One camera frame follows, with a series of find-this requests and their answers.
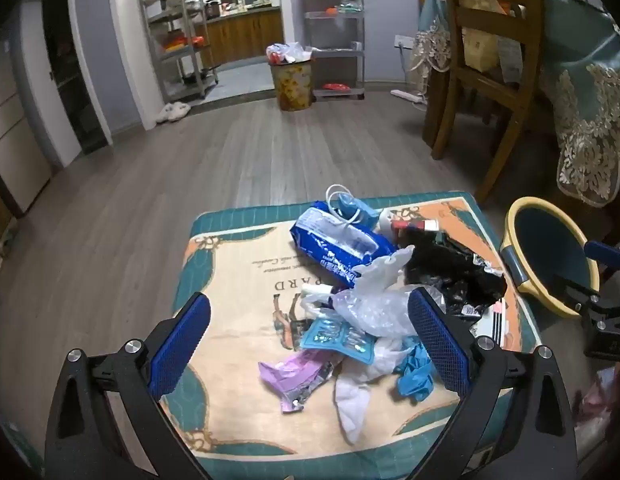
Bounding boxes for light blue blister pack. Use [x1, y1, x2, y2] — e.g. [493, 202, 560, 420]
[300, 317, 378, 365]

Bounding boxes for red floral paper cup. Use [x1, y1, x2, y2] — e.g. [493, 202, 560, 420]
[379, 208, 443, 235]

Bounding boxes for black and white striped wrapper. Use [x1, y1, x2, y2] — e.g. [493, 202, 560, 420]
[476, 299, 512, 347]

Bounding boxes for clear plastic bag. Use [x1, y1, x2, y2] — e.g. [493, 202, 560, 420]
[300, 245, 425, 338]

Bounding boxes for floral trash can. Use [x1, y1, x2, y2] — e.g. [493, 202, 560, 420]
[266, 42, 315, 112]

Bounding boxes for white cabinet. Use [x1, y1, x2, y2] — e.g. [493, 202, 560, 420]
[0, 40, 53, 218]

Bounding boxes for white plastic glove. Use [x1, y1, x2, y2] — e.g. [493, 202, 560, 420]
[334, 337, 405, 446]

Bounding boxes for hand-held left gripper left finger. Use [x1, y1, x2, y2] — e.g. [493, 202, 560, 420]
[44, 291, 213, 480]

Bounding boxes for yellow and teal bin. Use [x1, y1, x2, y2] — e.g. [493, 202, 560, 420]
[500, 196, 602, 318]

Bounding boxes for yellow bag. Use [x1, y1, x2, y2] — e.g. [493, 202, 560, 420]
[462, 0, 497, 72]

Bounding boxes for blue wet wipes packet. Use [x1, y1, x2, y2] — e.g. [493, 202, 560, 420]
[289, 200, 397, 286]

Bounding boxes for purple foil wrapper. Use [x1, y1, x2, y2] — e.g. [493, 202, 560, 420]
[258, 349, 335, 413]

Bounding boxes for metal storage rack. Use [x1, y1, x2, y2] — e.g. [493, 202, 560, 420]
[138, 0, 219, 103]

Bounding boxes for black plastic bag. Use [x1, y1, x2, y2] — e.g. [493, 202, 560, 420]
[402, 232, 508, 318]

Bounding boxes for teal lace tablecloth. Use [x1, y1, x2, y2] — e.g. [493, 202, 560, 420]
[407, 0, 620, 208]

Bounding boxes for wooden chair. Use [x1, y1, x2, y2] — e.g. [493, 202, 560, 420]
[422, 0, 543, 203]

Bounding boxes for printed teal and beige mat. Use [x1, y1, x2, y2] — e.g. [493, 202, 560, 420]
[171, 191, 543, 472]

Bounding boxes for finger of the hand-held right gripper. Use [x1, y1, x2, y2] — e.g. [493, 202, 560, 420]
[552, 275, 620, 322]
[583, 240, 620, 268]

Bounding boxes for grey shelf cart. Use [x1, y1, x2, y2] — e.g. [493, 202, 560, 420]
[300, 0, 367, 102]

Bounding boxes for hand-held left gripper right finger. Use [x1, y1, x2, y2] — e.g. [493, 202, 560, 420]
[407, 286, 578, 480]

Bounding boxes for blue nitrile glove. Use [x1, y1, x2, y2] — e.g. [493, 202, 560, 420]
[392, 337, 438, 402]

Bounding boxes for wooden kitchen cabinet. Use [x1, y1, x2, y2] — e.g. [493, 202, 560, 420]
[205, 7, 285, 68]

